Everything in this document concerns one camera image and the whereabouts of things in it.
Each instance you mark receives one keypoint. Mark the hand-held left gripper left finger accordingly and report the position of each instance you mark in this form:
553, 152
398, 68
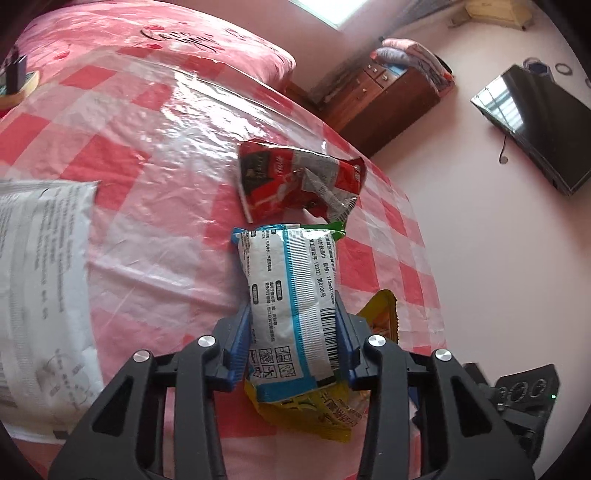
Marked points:
240, 337

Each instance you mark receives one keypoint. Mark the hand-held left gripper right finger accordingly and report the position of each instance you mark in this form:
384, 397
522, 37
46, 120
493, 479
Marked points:
345, 337

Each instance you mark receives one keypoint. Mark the white blue tissue packet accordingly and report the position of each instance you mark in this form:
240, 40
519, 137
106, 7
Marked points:
291, 300

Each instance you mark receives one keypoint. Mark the yellow snack packet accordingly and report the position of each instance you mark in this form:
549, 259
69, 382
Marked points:
318, 415

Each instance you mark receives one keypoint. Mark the orange snack packet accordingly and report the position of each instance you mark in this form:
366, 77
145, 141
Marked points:
381, 318

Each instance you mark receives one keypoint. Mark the red snack packet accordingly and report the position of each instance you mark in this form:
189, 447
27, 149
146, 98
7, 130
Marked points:
272, 184

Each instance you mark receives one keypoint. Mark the checkered plastic sheet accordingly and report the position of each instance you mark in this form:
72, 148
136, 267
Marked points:
138, 161

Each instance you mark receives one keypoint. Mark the grey mailing bag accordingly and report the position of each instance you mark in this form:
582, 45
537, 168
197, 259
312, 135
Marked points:
41, 277

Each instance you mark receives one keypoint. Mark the brown wooden cabinet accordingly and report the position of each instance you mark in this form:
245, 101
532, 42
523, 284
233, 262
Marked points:
392, 106

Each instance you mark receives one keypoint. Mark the black television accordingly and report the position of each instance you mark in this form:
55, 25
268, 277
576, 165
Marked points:
531, 120

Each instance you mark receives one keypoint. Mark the folded blankets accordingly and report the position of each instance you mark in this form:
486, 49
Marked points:
415, 55

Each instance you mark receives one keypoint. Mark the pink duvet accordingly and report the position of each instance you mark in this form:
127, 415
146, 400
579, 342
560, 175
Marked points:
161, 41

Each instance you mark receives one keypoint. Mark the window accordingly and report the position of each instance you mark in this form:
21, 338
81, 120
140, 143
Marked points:
337, 11

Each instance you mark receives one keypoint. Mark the black charger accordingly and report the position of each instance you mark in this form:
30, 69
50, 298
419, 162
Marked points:
16, 71

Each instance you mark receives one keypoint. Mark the wooden wall shelf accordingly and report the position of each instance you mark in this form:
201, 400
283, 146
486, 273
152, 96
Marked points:
494, 11

